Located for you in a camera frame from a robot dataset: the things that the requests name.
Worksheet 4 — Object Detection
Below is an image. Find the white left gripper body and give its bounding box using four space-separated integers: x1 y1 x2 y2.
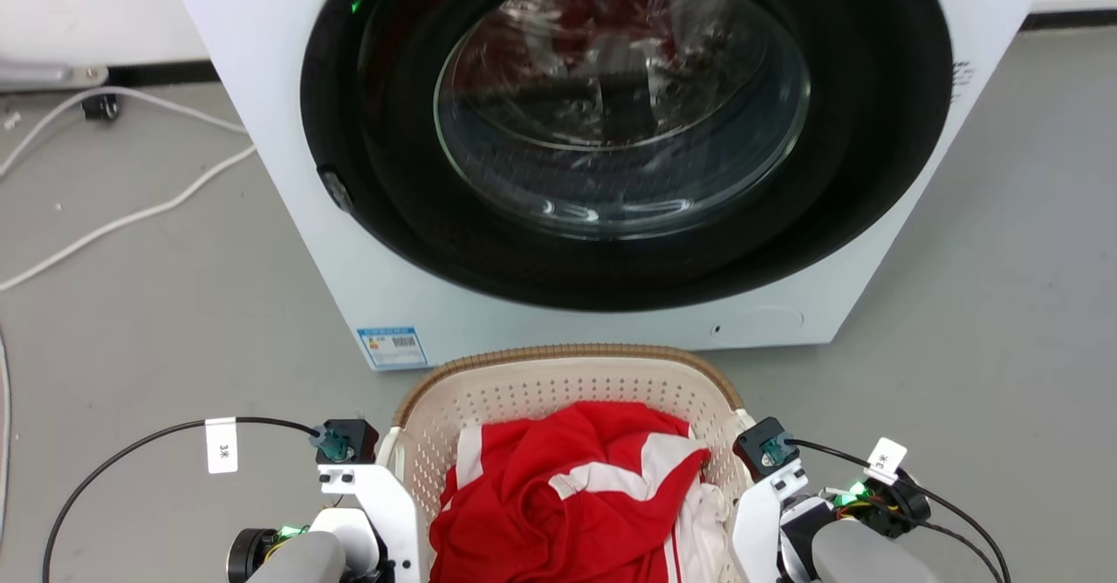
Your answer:
318 464 421 583

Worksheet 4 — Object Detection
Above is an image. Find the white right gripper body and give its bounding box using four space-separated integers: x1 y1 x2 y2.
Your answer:
730 459 811 583

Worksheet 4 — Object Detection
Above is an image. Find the white plastic laundry basket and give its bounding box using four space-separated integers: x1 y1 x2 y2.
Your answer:
382 344 757 583

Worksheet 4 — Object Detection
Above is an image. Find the red and white garment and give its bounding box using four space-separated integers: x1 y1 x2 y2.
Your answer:
428 401 730 583

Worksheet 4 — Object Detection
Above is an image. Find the blue white energy label sticker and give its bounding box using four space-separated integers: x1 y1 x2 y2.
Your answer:
356 326 429 371

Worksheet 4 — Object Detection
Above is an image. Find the black round washer door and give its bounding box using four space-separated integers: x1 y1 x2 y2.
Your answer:
300 0 954 312

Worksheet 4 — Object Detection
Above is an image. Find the white front-load washing machine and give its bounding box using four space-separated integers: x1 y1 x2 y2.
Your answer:
160 0 1055 372

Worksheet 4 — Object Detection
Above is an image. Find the red clothing inside drum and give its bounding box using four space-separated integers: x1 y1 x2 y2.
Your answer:
489 0 699 69

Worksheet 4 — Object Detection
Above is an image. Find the white cable label tag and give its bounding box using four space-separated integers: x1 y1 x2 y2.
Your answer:
865 437 908 486
204 417 239 476

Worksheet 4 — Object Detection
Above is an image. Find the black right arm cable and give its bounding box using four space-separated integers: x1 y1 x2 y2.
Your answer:
783 437 1013 583

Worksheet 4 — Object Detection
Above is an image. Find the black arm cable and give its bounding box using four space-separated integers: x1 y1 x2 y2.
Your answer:
783 437 1013 583
42 416 322 583

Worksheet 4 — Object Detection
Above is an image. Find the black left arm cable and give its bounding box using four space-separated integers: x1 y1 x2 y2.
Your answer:
42 416 322 583

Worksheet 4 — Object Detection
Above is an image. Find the white floor cable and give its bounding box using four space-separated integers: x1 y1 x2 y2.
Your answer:
0 86 250 179
0 144 258 293

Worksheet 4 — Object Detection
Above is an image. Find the grey metal floor bracket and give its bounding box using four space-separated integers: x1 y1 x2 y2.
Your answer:
0 58 111 93

